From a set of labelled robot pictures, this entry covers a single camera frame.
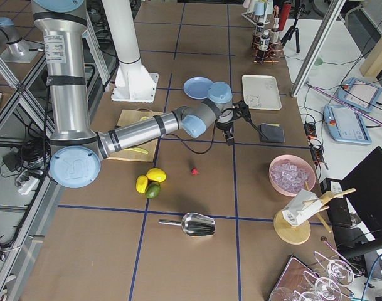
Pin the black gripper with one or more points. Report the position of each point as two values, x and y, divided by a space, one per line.
224 126

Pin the light blue plate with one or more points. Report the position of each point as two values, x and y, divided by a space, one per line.
197 87

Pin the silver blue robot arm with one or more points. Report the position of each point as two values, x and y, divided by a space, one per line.
76 150
17 49

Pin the dark folded cloth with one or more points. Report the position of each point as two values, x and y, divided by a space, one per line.
271 133

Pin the cream rectangular tray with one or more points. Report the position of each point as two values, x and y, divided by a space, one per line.
260 92

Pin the pink bowl with ice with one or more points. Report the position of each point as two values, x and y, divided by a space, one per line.
289 174

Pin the yellow lemon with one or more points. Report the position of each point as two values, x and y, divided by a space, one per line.
156 174
141 184

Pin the wooden cutting board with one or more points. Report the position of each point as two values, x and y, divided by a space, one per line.
128 117

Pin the lemon half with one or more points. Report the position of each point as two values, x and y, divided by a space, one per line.
144 118

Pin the green lime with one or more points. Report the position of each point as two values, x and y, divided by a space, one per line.
153 190

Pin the metal scoop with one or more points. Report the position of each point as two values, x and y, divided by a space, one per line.
194 224

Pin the white paper carton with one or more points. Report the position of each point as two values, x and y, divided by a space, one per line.
303 206

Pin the dark drink bottle front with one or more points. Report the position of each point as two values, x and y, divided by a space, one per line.
264 41

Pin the dark drink bottle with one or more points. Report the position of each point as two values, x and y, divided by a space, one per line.
258 32
274 32
264 41

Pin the dark drink bottle middle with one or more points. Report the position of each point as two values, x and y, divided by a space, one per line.
258 32

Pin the dark drink bottle back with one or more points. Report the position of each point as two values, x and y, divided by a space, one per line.
274 32

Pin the wooden stand with round base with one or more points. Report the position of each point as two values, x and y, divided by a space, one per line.
297 235

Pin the near blue teach pendant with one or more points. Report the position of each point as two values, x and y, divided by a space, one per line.
345 125

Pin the blue teach pendant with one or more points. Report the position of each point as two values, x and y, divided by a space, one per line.
345 125
359 94

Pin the mint green bowl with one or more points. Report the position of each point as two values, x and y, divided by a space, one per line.
317 63

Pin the blue plastic cup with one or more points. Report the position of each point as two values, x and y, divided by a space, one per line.
261 6

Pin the far blue teach pendant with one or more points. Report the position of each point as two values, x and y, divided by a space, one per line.
359 94

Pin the red cylinder tube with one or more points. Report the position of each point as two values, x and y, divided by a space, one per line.
284 14

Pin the black monitor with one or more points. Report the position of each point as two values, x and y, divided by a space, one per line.
366 179

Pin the wine glass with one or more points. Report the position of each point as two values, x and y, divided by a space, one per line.
326 288
285 294
336 267

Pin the copper wire bottle rack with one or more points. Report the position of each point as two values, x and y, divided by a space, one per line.
269 55

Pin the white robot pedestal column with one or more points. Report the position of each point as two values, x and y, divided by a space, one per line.
133 83

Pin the white wire cup basket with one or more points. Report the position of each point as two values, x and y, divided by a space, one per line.
249 13

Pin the aluminium frame post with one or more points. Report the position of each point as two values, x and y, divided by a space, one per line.
317 43

